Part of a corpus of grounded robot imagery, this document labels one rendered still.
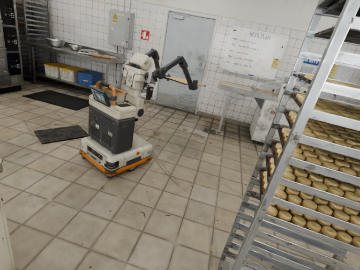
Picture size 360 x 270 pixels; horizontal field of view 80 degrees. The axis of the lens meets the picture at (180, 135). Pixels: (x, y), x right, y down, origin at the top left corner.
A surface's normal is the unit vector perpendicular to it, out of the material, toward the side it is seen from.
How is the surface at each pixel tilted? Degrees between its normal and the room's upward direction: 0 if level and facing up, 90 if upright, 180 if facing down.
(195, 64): 90
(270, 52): 90
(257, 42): 90
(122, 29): 90
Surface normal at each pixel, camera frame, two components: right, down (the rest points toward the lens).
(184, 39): -0.22, 0.36
